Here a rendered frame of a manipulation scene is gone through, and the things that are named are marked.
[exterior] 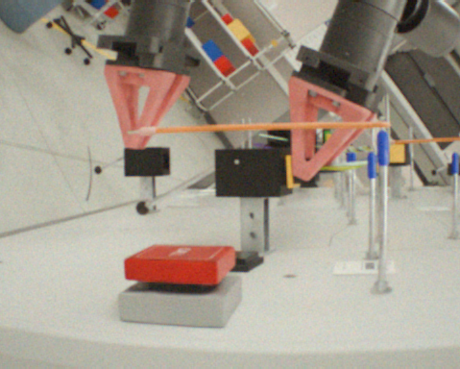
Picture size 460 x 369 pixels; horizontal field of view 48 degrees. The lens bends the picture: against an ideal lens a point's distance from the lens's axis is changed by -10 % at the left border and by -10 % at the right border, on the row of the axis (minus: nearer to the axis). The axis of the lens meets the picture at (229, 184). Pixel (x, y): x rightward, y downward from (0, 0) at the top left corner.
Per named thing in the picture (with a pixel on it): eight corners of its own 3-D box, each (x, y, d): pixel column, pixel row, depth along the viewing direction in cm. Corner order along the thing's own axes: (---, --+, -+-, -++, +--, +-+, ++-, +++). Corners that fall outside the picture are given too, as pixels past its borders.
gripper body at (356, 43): (379, 108, 50) (405, 36, 49) (368, 97, 40) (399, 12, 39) (317, 80, 52) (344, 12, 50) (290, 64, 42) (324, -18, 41)
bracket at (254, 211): (251, 249, 52) (250, 193, 52) (276, 249, 51) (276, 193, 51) (233, 258, 48) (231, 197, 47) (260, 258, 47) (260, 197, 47)
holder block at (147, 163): (101, 209, 91) (99, 149, 91) (172, 210, 89) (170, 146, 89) (89, 212, 87) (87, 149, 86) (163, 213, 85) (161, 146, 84)
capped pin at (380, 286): (366, 288, 34) (367, 116, 34) (388, 286, 34) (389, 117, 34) (373, 294, 33) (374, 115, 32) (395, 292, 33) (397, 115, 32)
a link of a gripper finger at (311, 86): (346, 191, 50) (384, 94, 48) (332, 198, 43) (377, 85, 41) (278, 159, 52) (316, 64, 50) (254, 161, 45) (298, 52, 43)
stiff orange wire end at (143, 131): (132, 136, 39) (132, 128, 39) (390, 130, 34) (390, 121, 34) (123, 135, 37) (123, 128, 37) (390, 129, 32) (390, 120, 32)
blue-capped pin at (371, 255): (363, 257, 46) (363, 151, 45) (380, 257, 45) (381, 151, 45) (361, 259, 44) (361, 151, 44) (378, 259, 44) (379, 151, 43)
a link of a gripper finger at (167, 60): (179, 154, 54) (195, 57, 53) (144, 154, 48) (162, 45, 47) (119, 142, 57) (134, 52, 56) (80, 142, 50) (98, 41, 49)
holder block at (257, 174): (231, 193, 52) (230, 149, 52) (292, 193, 50) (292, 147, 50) (214, 197, 48) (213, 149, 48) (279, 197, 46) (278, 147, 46)
